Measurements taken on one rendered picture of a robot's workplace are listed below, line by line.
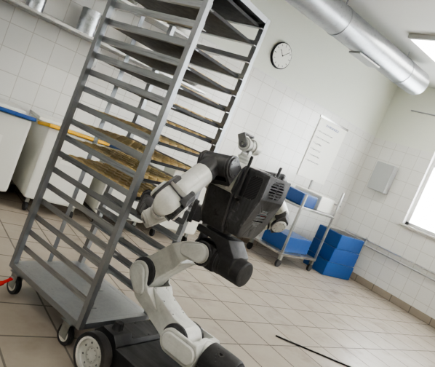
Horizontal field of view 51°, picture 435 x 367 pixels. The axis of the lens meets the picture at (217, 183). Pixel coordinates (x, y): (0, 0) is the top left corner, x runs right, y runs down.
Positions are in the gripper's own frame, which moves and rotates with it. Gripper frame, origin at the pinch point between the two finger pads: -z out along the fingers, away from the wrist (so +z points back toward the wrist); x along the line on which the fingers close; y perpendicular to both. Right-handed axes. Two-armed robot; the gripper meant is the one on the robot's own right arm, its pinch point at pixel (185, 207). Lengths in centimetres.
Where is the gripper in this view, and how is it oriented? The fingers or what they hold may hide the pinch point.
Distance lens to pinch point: 238.3
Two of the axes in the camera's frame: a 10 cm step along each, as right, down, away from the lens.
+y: -1.0, 0.6, -9.9
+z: 9.2, 3.9, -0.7
